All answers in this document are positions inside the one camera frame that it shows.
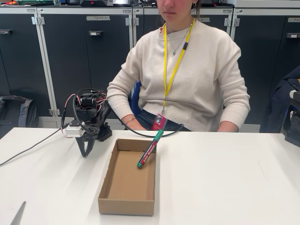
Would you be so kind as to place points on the green red permanent marker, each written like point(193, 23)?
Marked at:
point(148, 152)

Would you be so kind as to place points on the person's left forearm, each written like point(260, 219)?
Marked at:
point(234, 112)

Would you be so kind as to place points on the person's right forearm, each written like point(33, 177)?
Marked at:
point(119, 105)

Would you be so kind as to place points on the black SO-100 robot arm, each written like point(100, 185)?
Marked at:
point(103, 113)

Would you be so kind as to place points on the person's right hand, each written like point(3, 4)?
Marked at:
point(133, 126)

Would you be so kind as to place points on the person's left hand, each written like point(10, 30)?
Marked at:
point(227, 127)

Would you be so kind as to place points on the brown cardboard box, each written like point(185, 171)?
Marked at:
point(131, 178)

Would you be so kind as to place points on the pink white box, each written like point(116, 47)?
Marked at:
point(158, 123)

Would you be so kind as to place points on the gray black backpack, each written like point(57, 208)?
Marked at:
point(14, 112)

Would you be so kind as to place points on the gray team label tape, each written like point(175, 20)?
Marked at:
point(294, 19)
point(205, 20)
point(98, 18)

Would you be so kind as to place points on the woman in cream sweater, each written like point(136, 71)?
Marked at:
point(199, 77)

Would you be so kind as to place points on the black flat device case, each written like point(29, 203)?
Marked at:
point(96, 2)

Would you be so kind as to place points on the gray box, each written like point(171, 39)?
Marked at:
point(122, 2)

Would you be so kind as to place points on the clear drinking glass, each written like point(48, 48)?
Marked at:
point(57, 2)

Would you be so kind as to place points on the green board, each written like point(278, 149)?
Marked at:
point(35, 2)

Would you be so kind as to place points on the dark item with red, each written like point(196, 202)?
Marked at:
point(207, 4)

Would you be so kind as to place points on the dark navy jacket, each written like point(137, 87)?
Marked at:
point(281, 98)

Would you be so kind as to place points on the white gripper camera box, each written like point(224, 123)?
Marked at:
point(73, 132)

